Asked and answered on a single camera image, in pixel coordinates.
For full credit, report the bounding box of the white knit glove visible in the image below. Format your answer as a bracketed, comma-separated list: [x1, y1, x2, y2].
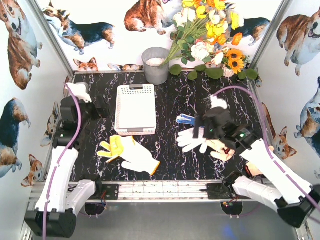
[176, 127, 208, 154]

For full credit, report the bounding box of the blue dotted work glove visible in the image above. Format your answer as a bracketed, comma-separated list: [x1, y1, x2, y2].
[175, 114, 196, 126]

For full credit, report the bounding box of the yellow dotted work glove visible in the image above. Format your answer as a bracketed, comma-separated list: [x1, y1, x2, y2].
[97, 135, 136, 163]

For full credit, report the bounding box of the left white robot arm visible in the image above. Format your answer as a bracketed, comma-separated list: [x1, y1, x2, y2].
[24, 96, 110, 239]

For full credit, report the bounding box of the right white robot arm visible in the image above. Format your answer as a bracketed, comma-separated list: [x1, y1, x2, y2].
[193, 107, 320, 228]

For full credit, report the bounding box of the white plastic storage basket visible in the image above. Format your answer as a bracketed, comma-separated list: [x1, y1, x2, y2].
[114, 84, 157, 137]

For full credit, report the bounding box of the grey metal bucket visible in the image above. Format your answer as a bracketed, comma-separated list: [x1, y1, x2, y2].
[141, 47, 169, 85]

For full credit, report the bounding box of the white glove orange cuff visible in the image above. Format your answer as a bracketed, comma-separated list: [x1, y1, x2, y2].
[120, 140, 160, 176]

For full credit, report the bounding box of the sunflower pot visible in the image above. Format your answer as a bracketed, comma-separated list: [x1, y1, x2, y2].
[221, 48, 250, 78]

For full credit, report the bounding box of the artificial flower bouquet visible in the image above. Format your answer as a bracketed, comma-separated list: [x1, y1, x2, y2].
[163, 0, 245, 66]

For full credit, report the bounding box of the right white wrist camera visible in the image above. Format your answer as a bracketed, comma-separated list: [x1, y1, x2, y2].
[210, 95, 228, 110]

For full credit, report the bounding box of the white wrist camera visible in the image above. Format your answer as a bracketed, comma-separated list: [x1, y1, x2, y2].
[210, 95, 228, 110]
[66, 82, 92, 103]

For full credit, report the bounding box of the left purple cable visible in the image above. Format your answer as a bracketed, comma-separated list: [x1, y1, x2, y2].
[41, 83, 83, 238]

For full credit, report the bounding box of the purple cable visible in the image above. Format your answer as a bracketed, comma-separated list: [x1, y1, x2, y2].
[41, 83, 83, 238]
[209, 86, 320, 221]

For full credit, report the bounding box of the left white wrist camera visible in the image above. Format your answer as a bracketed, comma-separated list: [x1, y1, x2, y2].
[66, 82, 92, 103]

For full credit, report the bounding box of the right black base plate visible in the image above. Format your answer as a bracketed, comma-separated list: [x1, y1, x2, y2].
[200, 183, 233, 200]

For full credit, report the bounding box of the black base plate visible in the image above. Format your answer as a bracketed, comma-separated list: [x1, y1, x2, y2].
[92, 184, 120, 201]
[200, 183, 233, 200]

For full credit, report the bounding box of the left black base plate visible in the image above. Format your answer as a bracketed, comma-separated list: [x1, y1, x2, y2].
[92, 184, 120, 201]

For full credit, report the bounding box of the front aluminium rail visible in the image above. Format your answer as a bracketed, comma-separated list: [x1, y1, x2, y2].
[28, 180, 266, 203]

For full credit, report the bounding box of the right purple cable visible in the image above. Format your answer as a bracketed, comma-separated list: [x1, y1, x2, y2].
[209, 86, 320, 221]

